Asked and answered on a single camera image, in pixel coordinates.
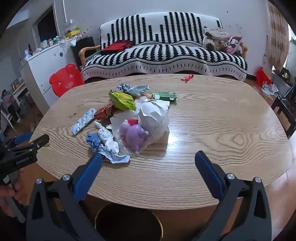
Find round gold rimmed trash can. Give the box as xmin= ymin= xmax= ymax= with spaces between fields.
xmin=95 ymin=202 xmax=165 ymax=241

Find purple plastic toy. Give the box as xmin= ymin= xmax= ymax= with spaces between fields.
xmin=120 ymin=120 xmax=150 ymax=154

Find green yellow snack bag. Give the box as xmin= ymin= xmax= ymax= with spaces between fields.
xmin=109 ymin=91 xmax=137 ymax=111

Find small red carton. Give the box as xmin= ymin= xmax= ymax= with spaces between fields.
xmin=94 ymin=102 xmax=115 ymax=121

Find white cabinet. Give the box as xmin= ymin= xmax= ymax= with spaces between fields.
xmin=20 ymin=38 xmax=80 ymax=115

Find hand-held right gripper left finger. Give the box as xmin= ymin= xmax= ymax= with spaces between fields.
xmin=25 ymin=153 xmax=107 ymax=241

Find black chair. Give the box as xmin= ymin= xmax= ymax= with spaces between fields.
xmin=270 ymin=77 xmax=296 ymax=139

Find blue white crumpled wrapper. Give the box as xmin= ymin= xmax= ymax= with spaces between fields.
xmin=115 ymin=83 xmax=131 ymax=93

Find clutter of small bottles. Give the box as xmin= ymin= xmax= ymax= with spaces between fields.
xmin=24 ymin=35 xmax=72 ymax=59

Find silver foil wrapper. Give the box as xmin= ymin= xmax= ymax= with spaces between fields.
xmin=125 ymin=85 xmax=151 ymax=97

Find red bag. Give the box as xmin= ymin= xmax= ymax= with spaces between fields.
xmin=255 ymin=67 xmax=273 ymax=88

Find silver blister pack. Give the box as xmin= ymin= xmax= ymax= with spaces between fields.
xmin=70 ymin=107 xmax=97 ymax=135

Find pink printed bag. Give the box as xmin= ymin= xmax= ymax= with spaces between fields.
xmin=222 ymin=36 xmax=243 ymax=55

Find red plastic stool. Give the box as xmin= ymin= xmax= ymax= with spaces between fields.
xmin=49 ymin=64 xmax=85 ymax=98

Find red cloth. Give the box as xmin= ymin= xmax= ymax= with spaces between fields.
xmin=100 ymin=40 xmax=134 ymax=55

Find person's left hand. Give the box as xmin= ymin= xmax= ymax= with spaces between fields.
xmin=0 ymin=169 xmax=28 ymax=217

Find scattered printed papers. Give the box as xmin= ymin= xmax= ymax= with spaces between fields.
xmin=261 ymin=83 xmax=279 ymax=96

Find clear plastic bag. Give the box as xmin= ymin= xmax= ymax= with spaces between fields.
xmin=111 ymin=100 xmax=171 ymax=155

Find white crumpled tissue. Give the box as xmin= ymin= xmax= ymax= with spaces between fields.
xmin=94 ymin=121 xmax=131 ymax=164

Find brown stuffed toy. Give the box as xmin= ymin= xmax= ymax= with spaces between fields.
xmin=203 ymin=27 xmax=232 ymax=50

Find patterned curtain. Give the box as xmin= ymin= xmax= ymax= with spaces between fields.
xmin=265 ymin=0 xmax=290 ymax=73

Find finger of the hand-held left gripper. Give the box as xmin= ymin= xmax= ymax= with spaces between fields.
xmin=17 ymin=134 xmax=50 ymax=151
xmin=13 ymin=132 xmax=33 ymax=145

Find black white striped sofa cover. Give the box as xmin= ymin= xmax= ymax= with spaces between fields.
xmin=81 ymin=11 xmax=248 ymax=82

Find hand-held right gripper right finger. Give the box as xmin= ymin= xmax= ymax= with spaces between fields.
xmin=194 ymin=151 xmax=272 ymax=241

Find wooden frame sofa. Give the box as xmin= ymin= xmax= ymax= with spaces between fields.
xmin=79 ymin=11 xmax=249 ymax=82

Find black box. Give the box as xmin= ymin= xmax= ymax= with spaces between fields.
xmin=70 ymin=37 xmax=96 ymax=67

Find orange candy wrappers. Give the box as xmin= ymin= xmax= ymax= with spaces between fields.
xmin=135 ymin=93 xmax=153 ymax=104

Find white crumpled paper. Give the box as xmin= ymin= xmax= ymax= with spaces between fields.
xmin=138 ymin=99 xmax=171 ymax=131

